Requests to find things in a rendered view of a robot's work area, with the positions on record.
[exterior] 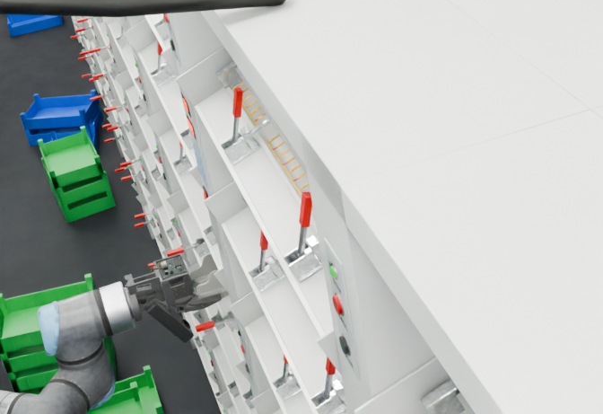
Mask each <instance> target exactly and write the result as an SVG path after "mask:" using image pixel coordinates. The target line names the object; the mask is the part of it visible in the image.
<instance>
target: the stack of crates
mask: <svg viewBox="0 0 603 414"><path fill-rule="evenodd" d="M84 277H85V281H83V282H79V283H74V284H71V285H67V286H60V287H55V288H51V289H47V290H43V291H39V292H35V293H31V294H27V295H19V296H16V297H12V298H7V299H4V296H3V294H0V357H1V358H2V361H3V364H4V368H5V370H6V372H7V374H8V377H9V379H10V382H11V384H12V387H13V390H14V392H17V393H21V392H25V393H31V394H36V395H39V394H40V393H41V391H42V390H43V389H44V388H45V386H46V385H47V384H48V382H49V381H50V380H51V379H52V377H53V376H54V375H55V374H56V372H57V371H58V369H59V366H58V364H57V360H56V357H55V355H54V356H48V355H47V354H46V350H45V348H44V344H43V339H42V336H41V332H40V327H39V319H38V310H39V308H40V307H42V306H44V305H47V304H52V303H53V302H54V301H60V300H63V299H66V298H69V297H72V296H75V295H79V294H83V293H86V292H89V291H92V290H94V289H96V288H95V285H94V282H93V279H92V274H91V273H90V274H86V275H84ZM102 341H103V344H104V347H105V350H106V353H107V356H108V359H109V363H110V365H111V367H112V369H113V371H114V377H115V378H114V379H115V382H116V381H117V375H116V354H115V348H114V345H113V342H112V339H111V336H109V337H107V338H104V339H102Z"/></svg>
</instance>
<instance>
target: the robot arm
mask: <svg viewBox="0 0 603 414"><path fill-rule="evenodd" d="M153 264H154V266H152V267H151V269H152V268H153V270H154V272H153V270H152V271H151V273H150V274H147V275H143V276H141V277H136V278H132V275H131V274H130V275H126V276H124V277H125V280H126V283H127V284H126V285H125V286H126V287H123V285H122V282H117V283H114V284H111V285H108V286H103V287H100V288H98V289H94V290H92V291H89V292H86V293H83V294H79V295H75V296H72V297H69V298H66V299H63V300H60V301H54V302H53V303H52V304H47V305H44V306H42V307H40V308H39V310H38V319H39V327H40V332H41V336H42V339H43V344H44V348H45V350H46V354H47V355H48V356H54V355H55V357H56V360H57V364H58V366H59V369H58V371H57V372H56V374H55V375H54V376H53V377H52V379H51V380H50V381H49V382H48V384H47V385H46V386H45V388H44V389H43V390H42V391H41V393H40V394H39V395H36V394H31V393H25V392H21V393H17V392H7V391H0V414H86V413H87V412H88V411H89V410H92V409H96V408H98V407H99V406H101V405H103V404H104V403H105V402H106V401H108V400H109V399H110V397H111V396H112V394H113V392H114V390H115V379H114V378H115V377H114V371H113V369H112V367H111V365H110V363H109V359H108V356H107V353H106V350H105V347H104V344H103V341H102V339H104V338H107V337H109V336H112V335H115V334H118V333H120V332H123V331H126V330H132V329H134V328H135V323H134V321H136V322H139V321H141V320H142V319H143V317H142V314H141V311H142V310H146V312H147V313H148V314H150V315H151V316H152V317H153V318H154V319H155V320H156V321H158V322H159V323H160V324H161V325H162V326H164V327H165V328H166V329H167V330H169V331H170V332H171V333H172V334H173V335H174V336H175V337H177V338H179V339H180V340H181V341H183V342H184V343H187V342H188V341H190V340H191V339H192V338H193V337H194V334H193V332H192V330H191V327H190V324H189V322H188V321H187V320H185V319H183V318H182V317H180V316H179V315H178V313H187V312H191V311H197V310H202V309H205V308H206V307H208V306H210V305H212V304H215V303H217V302H219V301H221V300H222V299H223V298H224V297H226V296H227V295H228V294H229V293H228V292H227V291H226V289H225V288H224V287H223V285H222V284H221V283H220V282H219V280H218V279H217V278H216V277H215V275H214V273H215V272H217V271H218V268H217V267H216V264H215V262H214V259H213V257H212V254H208V255H206V256H204V258H203V262H202V265H201V267H200V268H199V269H195V270H193V271H192V272H191V273H190V275H189V274H188V269H187V267H186V264H185V262H184V260H183V258H182V256H180V253H179V254H176V255H173V256H169V257H167V258H164V259H161V260H156V261H154V262H153ZM151 269H150V270H151ZM152 272H153V273H152ZM194 288H195V289H196V293H197V295H196V294H194V293H193V292H194Z"/></svg>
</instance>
